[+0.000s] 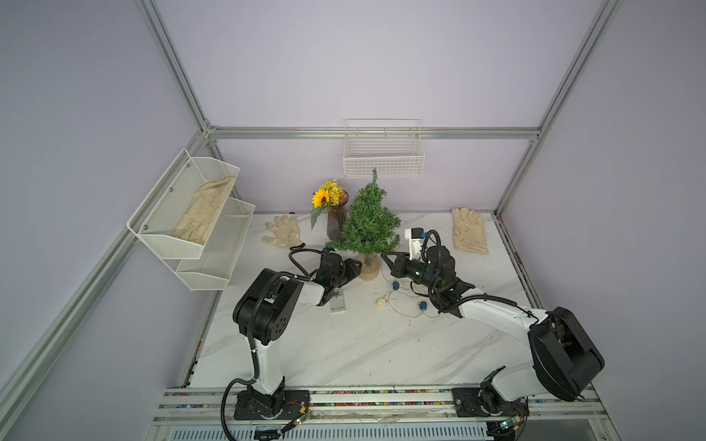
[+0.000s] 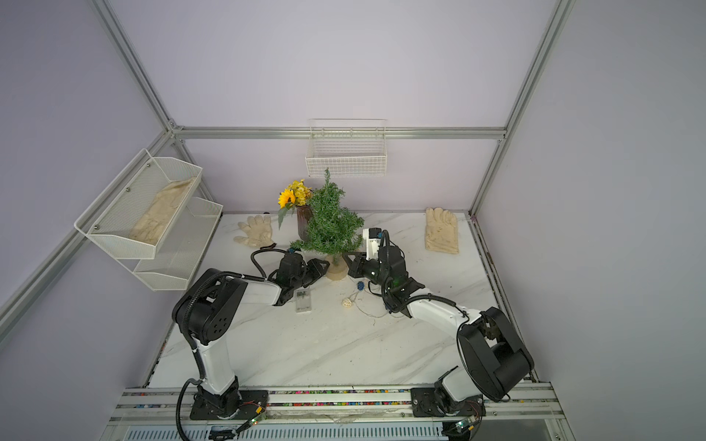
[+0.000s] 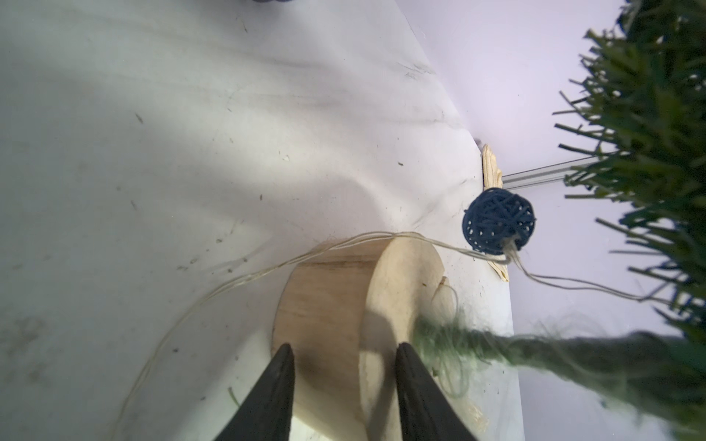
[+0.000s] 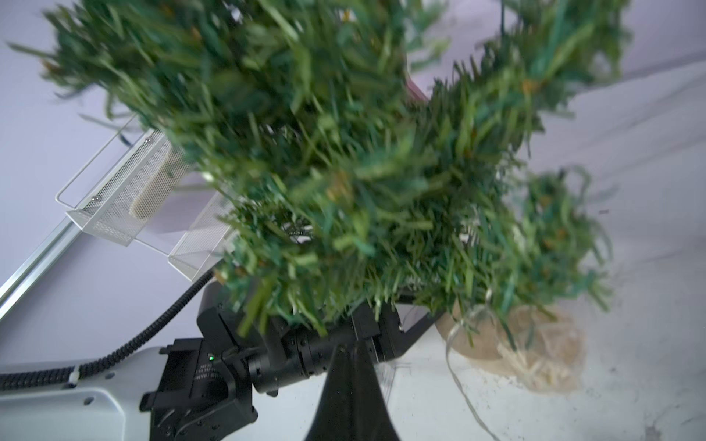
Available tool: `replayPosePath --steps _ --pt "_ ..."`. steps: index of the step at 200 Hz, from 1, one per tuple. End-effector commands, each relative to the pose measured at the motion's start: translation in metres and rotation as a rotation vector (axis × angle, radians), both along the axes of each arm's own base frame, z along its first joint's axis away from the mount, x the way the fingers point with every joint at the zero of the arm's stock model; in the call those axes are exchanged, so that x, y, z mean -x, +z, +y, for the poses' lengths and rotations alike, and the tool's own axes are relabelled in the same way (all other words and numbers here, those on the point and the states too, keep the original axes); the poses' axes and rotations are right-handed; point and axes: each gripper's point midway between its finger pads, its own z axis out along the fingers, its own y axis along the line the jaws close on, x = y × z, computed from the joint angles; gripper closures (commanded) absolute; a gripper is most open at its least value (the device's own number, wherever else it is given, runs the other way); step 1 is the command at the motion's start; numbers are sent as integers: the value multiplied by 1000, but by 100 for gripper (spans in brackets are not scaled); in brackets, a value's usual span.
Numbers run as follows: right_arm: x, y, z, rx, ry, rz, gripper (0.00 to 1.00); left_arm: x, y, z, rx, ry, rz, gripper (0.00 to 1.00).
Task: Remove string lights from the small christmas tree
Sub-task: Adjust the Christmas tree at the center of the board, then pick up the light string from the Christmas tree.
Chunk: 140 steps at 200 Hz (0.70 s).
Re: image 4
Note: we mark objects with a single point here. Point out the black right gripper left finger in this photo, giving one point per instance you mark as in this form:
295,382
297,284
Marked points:
332,420

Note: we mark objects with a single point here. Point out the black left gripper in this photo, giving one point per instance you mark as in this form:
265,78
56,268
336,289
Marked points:
285,354

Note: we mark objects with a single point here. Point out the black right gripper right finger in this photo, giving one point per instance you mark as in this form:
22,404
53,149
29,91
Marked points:
370,419

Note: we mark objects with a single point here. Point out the rattan ball string lights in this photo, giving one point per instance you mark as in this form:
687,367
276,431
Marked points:
532,349

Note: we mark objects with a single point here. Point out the small green christmas tree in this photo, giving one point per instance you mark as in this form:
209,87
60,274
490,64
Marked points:
344,190

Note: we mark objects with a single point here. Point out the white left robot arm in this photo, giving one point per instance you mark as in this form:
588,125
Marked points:
190,375

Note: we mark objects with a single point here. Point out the dark glass vase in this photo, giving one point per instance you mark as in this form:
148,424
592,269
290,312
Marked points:
414,91

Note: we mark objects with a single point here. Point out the cream glove in shelf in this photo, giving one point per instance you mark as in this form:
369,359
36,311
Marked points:
167,176

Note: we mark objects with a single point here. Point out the white two-tier mesh shelf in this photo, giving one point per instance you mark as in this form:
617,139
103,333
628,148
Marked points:
138,189

